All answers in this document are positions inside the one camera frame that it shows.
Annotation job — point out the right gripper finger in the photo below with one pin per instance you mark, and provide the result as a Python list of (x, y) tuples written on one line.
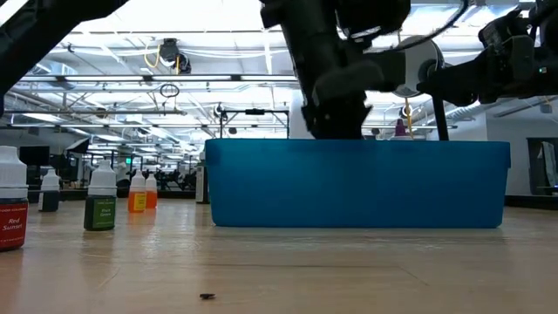
[(466, 103), (457, 85)]

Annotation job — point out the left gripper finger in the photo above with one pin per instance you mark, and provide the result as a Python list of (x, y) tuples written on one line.
[(327, 124), (357, 118)]

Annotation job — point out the large purple-tipped coloring bottle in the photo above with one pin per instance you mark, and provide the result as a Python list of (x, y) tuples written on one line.
[(400, 128)]

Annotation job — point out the orange food coloring bottle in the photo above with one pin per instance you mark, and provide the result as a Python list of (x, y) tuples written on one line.
[(152, 200)]

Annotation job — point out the orange bottle yellow label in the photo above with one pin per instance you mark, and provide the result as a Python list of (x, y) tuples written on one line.
[(137, 202)]

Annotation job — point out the green food coloring bottle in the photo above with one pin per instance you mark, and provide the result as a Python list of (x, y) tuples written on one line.
[(100, 213)]

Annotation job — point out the dark blue food coloring bottle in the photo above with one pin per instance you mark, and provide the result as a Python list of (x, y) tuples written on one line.
[(49, 201)]

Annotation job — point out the red food coloring bottle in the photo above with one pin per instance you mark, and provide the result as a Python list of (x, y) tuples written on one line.
[(13, 227)]

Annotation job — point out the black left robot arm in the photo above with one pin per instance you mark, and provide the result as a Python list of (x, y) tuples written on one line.
[(43, 30)]

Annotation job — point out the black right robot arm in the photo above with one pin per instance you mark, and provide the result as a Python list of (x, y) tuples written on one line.
[(550, 78)]

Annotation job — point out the large green-tipped coloring bottle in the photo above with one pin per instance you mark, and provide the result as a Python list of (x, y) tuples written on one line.
[(200, 183)]

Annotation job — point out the white building column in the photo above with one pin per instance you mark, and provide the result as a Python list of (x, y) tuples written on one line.
[(295, 118)]

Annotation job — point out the small black ceiling reel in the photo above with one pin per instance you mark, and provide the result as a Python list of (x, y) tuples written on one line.
[(219, 111), (405, 112)]

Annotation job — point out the blue plastic bin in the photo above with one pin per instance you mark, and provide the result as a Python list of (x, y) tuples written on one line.
[(349, 183)]

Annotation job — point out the black horizontal ceiling bar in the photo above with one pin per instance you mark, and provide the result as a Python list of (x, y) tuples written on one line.
[(174, 78)]

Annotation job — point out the background black robot rigs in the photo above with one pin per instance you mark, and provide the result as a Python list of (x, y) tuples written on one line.
[(174, 181)]

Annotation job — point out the grey horizontal ceiling pipe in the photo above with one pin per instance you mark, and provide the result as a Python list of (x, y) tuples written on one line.
[(131, 112)]

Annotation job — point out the small dark debris speck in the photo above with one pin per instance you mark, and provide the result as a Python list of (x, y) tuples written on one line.
[(207, 296)]

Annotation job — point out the black background monitor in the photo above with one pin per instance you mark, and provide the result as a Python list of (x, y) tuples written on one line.
[(34, 156)]

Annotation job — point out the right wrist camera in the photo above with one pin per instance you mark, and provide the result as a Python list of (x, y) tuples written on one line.
[(499, 30)]

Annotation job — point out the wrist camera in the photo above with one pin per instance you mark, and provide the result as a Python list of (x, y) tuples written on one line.
[(499, 30), (375, 17)]

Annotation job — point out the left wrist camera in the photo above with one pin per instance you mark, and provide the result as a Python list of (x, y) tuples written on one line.
[(375, 17)]

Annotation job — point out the black background metal frame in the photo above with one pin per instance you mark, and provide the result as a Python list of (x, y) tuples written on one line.
[(255, 112)]

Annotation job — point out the dark framed wall screen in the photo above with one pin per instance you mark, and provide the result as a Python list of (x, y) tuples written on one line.
[(534, 165)]

